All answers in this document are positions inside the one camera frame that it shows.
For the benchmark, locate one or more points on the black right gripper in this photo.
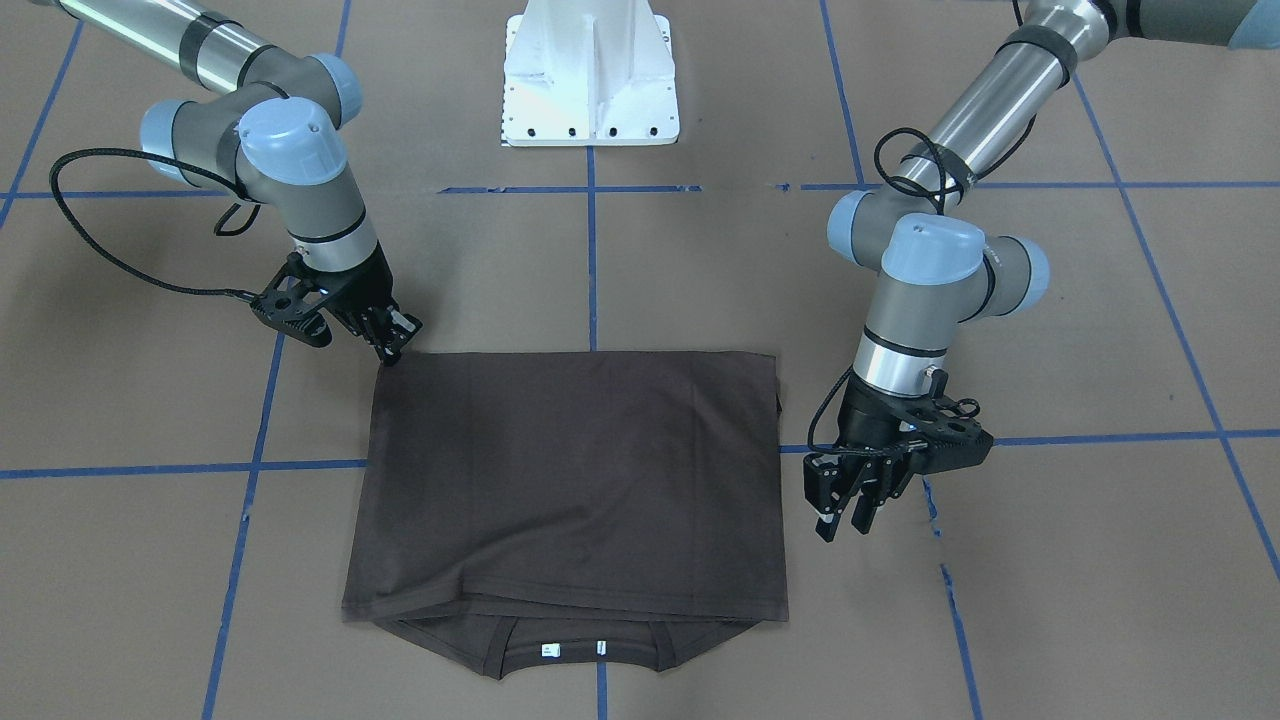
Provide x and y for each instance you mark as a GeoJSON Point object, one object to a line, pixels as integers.
{"type": "Point", "coordinates": [366, 288]}

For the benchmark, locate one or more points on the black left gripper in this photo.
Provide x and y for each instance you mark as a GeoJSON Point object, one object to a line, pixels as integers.
{"type": "Point", "coordinates": [862, 420]}

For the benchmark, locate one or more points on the dark brown t-shirt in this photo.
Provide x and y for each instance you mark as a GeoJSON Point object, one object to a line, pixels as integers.
{"type": "Point", "coordinates": [525, 510]}

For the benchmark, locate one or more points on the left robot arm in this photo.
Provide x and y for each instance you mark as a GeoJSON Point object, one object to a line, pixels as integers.
{"type": "Point", "coordinates": [935, 271]}

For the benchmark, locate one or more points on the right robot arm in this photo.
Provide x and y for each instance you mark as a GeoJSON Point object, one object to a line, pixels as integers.
{"type": "Point", "coordinates": [270, 137]}

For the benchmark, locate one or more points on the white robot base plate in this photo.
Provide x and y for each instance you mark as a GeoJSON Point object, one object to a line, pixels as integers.
{"type": "Point", "coordinates": [589, 73]}

